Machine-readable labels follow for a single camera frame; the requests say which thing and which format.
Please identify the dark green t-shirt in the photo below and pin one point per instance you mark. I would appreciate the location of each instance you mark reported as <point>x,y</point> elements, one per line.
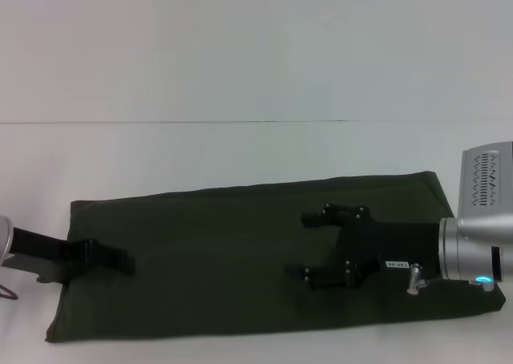
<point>220,239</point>

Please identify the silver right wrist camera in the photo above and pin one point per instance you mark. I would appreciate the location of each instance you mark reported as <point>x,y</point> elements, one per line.
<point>487,183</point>

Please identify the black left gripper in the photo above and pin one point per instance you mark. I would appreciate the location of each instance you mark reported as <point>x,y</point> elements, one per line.
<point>40,247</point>

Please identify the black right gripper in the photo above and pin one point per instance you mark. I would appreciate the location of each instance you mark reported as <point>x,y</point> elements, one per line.
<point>384,245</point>

